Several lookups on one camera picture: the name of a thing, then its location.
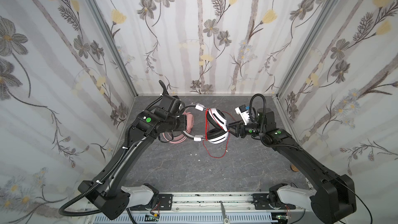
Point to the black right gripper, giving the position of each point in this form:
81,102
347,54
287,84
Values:
241,127

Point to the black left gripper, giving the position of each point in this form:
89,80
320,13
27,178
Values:
182,123

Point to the pink headphones with cable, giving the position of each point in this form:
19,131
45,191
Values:
172,139

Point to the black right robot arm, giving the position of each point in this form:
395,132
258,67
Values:
332,196

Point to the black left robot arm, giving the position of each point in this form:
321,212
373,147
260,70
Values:
105,192

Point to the brown tape roll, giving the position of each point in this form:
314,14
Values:
294,168

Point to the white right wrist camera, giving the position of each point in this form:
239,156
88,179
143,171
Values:
243,111

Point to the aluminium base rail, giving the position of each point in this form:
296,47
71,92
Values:
225,203

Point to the white perforated cable duct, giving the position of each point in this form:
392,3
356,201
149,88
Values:
189,218

